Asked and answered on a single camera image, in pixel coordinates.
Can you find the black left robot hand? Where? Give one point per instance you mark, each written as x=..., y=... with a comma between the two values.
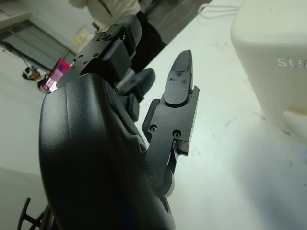
x=84, y=143

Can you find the person in black trousers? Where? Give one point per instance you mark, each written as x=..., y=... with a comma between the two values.
x=151, y=40

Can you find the white two-slot toaster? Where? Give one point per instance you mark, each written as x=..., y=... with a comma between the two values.
x=275, y=36

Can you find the pink bottle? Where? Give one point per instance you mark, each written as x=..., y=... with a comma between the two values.
x=61, y=69

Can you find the black metal stand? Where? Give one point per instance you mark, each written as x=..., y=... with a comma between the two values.
x=24, y=213

